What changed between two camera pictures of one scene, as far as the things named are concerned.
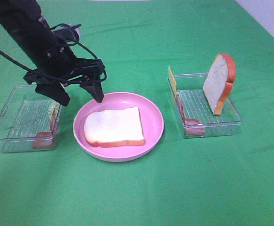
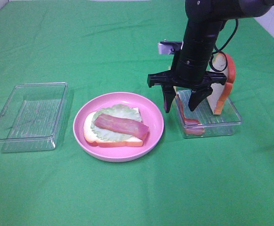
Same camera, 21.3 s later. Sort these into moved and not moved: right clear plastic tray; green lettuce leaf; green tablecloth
Moved: green lettuce leaf
Not moved: right clear plastic tray; green tablecloth
